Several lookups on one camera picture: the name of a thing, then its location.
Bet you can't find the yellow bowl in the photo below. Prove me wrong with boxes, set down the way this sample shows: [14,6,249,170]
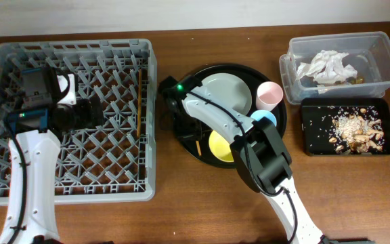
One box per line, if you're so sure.
[209,131,234,163]

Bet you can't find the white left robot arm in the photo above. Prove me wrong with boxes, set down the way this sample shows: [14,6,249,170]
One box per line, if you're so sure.
[0,97,104,243]

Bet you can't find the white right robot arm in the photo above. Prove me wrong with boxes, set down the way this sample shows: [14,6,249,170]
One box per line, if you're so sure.
[158,75,329,243]

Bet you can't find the grey dishwasher rack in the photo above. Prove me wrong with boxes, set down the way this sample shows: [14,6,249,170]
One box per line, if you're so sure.
[0,39,157,204]

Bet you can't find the grey-green plate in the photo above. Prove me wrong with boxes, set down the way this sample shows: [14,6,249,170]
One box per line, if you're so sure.
[202,73,252,115]

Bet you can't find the blue cup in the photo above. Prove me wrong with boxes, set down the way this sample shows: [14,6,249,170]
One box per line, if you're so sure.
[251,110,277,126]

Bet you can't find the pink cup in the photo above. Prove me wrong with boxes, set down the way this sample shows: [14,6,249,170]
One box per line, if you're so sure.
[256,81,284,111]

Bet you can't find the black rectangular tray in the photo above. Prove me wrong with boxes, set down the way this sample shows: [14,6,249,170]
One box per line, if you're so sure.
[301,98,390,155]

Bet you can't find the crumpled white tissue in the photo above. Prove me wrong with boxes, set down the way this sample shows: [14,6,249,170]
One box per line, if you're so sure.
[297,50,358,85]

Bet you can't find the clear plastic bin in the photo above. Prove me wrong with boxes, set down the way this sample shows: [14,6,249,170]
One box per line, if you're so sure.
[279,32,390,105]

